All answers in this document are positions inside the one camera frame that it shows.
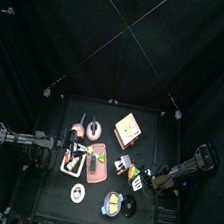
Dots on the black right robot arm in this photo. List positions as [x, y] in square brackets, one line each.
[191, 164]

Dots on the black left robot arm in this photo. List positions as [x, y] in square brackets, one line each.
[19, 137]

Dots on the yellow toy corn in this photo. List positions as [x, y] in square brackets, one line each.
[132, 171]

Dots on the yellow toy star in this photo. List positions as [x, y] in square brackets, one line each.
[90, 150]

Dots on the pink toy frying pan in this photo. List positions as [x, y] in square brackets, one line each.
[78, 128]

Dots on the orange toy bottle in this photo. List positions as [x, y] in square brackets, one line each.
[67, 155]

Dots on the white toy bottle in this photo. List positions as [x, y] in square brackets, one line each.
[72, 163]

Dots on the white rectangular tray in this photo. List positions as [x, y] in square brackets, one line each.
[72, 166]

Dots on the pink toy cutting board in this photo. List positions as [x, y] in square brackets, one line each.
[97, 164]

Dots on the white toy toaster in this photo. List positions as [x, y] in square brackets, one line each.
[123, 164]

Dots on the green toy vegetable piece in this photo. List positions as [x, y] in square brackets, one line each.
[102, 157]

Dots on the black round lid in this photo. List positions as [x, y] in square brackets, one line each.
[128, 206]

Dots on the yellow toy food piece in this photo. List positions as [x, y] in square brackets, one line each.
[114, 198]
[113, 209]

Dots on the blue toy pot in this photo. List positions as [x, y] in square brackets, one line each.
[112, 204]

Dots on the white round plate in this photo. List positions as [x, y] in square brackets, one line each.
[77, 193]

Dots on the white text label sticker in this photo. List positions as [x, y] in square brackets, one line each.
[166, 220]

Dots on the tan and red toy box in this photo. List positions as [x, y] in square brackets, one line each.
[127, 130]

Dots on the grey metal frame bracket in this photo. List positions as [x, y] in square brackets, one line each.
[9, 11]
[178, 114]
[46, 91]
[112, 101]

